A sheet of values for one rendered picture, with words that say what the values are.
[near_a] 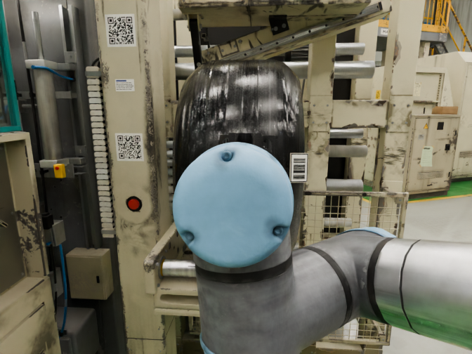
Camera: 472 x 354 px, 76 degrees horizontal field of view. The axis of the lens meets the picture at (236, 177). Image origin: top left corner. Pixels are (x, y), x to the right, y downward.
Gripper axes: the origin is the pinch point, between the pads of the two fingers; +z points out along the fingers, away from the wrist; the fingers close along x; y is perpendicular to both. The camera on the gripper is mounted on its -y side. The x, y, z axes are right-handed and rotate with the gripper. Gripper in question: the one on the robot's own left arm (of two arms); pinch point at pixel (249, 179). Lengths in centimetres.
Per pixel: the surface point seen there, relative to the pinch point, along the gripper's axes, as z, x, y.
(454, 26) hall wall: 1167, -701, 451
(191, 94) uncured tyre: 13.9, 13.4, 16.6
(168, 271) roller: 23.2, 21.5, -27.5
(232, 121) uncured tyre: 9.9, 4.1, 10.6
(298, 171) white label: 9.6, -9.4, 0.8
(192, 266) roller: 23.6, 15.4, -26.1
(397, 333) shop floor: 128, -87, -105
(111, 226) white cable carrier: 31, 41, -18
